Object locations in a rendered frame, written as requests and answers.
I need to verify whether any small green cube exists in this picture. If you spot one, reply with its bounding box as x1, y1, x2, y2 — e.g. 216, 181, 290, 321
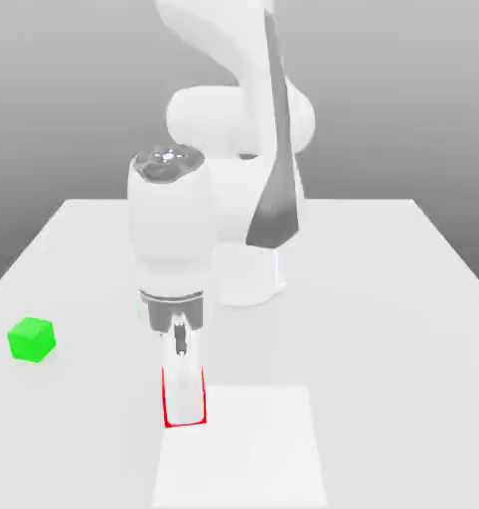
6, 316, 58, 364

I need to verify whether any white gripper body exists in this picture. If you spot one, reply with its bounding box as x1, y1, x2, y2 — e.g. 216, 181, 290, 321
161, 317, 207, 425

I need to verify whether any small red cube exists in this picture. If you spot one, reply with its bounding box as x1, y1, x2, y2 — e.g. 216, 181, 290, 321
160, 365, 208, 429

